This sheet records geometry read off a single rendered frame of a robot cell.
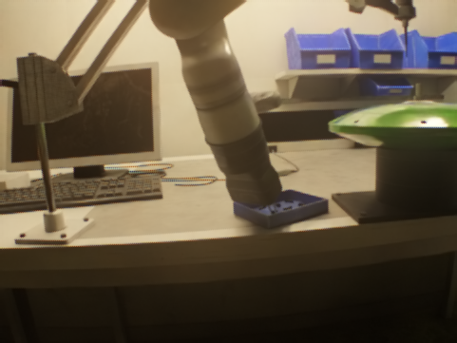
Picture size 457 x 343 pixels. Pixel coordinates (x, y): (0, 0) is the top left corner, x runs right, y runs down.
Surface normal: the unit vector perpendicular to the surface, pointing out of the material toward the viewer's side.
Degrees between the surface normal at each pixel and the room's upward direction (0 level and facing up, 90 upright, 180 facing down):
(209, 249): 90
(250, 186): 114
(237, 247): 90
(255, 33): 90
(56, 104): 90
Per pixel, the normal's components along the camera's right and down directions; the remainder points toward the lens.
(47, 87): 0.30, 0.15
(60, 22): 0.06, 0.18
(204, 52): -0.29, -0.68
